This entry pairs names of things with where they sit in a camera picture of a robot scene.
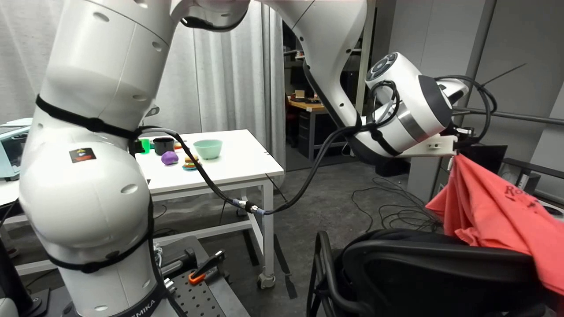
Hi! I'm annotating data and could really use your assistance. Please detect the black floor cables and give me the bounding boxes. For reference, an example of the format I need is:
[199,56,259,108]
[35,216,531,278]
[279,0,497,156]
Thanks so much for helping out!
[351,181,446,234]

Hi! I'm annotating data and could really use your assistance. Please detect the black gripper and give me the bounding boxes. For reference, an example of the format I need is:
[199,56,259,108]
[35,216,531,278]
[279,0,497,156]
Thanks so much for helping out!
[437,79,476,142]

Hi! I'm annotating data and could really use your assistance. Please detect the white curtain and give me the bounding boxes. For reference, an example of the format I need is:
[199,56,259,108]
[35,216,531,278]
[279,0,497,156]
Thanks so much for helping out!
[0,0,286,154]

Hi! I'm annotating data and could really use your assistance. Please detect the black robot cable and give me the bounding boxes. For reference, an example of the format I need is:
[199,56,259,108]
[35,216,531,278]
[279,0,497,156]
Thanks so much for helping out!
[34,71,499,278]

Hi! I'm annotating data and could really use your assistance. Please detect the black drawer cabinet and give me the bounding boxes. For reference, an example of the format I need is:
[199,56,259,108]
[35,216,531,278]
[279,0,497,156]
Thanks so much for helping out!
[457,142,510,179]

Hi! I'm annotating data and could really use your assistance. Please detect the grey cabinet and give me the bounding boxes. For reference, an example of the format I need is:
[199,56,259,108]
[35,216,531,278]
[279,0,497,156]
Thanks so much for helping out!
[404,152,455,204]

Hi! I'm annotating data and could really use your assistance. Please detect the black mesh chair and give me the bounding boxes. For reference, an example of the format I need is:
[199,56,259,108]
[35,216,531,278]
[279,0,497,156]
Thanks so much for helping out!
[305,226,559,317]

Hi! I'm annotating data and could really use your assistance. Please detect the orange-handled black clamp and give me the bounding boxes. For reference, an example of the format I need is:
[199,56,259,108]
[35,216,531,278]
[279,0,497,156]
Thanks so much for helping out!
[185,248,228,288]

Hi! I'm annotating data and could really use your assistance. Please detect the black perforated breadboard table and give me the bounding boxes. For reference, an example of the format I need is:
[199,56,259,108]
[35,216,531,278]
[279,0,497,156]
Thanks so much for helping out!
[157,234,252,317]

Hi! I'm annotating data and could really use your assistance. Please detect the red shirt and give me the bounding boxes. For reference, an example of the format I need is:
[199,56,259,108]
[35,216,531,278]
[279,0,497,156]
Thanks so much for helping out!
[425,151,564,295]

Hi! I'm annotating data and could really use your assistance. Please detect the teal bowl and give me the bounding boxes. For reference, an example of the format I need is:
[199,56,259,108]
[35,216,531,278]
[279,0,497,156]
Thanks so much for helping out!
[192,137,224,161]

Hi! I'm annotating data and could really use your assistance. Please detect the wooden desk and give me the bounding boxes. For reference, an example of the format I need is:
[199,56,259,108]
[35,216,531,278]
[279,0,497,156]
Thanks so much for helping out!
[286,86,342,161]

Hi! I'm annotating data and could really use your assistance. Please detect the stacked brown orange discs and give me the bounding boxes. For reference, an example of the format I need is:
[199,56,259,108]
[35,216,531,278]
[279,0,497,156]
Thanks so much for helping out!
[180,152,201,172]

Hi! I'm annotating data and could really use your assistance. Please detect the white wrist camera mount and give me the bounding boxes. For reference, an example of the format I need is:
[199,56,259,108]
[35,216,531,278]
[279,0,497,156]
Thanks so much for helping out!
[404,133,460,160]

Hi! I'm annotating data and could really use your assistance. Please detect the black cup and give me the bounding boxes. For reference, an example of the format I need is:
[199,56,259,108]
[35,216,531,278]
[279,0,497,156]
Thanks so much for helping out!
[152,135,176,156]

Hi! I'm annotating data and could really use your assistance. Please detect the white table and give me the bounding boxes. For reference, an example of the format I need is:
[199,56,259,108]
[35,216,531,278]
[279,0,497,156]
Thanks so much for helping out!
[0,128,288,290]

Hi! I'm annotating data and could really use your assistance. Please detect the green toy object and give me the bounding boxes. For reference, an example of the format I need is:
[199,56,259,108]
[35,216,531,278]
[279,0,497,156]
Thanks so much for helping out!
[138,135,155,156]

